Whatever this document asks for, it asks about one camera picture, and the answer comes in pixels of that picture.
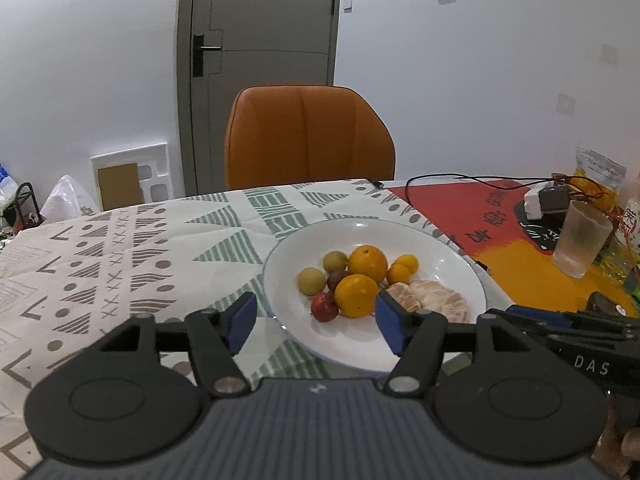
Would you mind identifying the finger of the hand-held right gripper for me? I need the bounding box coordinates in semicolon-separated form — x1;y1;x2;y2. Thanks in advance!
487;304;640;343

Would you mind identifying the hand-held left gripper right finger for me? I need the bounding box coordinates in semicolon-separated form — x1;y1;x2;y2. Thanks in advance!
375;290;546;395

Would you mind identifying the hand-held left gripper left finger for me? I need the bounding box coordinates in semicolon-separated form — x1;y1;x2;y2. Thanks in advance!
92;291;259;396

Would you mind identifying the peeled tangerine piece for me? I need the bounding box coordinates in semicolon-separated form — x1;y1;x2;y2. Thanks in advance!
385;282;424;314
410;280;473;324

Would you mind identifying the orange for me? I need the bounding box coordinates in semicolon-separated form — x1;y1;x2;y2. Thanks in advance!
334;274;381;319
347;245;389;284

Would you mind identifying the red jujube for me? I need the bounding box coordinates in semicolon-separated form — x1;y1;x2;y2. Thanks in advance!
310;292;340;323

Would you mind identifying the white plate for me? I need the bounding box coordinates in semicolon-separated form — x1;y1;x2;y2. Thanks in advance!
262;220;488;374

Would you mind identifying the person's right hand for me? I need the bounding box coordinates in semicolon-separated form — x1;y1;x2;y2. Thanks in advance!
597;394;640;478

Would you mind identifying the translucent plastic cup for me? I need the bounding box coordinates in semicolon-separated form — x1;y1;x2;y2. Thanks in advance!
552;201;615;279

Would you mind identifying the clear bottle with white label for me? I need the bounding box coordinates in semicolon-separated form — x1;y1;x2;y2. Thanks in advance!
600;192;640;286

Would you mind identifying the grey small box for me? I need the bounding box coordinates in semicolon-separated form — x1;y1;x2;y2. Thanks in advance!
539;187;571;213

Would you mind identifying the patterned white tablecloth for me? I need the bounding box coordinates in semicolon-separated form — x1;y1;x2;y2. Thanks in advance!
0;177;501;478

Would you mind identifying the red and orange printed cloth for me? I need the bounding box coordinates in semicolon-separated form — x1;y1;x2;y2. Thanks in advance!
385;177;640;321

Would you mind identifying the yellow snack bag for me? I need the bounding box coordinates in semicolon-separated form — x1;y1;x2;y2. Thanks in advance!
570;146;627;211

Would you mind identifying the white foam packaging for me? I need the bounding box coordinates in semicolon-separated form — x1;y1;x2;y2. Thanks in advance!
90;143;173;212

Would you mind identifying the orange chair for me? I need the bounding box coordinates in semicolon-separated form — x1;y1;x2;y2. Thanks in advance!
224;85;397;192

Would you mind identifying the white plastic bag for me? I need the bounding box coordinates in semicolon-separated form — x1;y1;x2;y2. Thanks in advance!
39;175;101;221

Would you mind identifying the blue plastic bag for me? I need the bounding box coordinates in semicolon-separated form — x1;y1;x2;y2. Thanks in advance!
0;162;16;211

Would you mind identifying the grey door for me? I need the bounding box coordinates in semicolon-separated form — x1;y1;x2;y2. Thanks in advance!
176;0;343;196

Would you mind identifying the black cable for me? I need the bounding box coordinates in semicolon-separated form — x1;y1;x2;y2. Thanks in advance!
369;174;556;276

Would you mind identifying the black wire rack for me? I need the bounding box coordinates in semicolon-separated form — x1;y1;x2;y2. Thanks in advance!
2;182;41;233

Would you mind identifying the black door handle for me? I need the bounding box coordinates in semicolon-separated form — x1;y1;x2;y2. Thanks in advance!
192;34;222;78

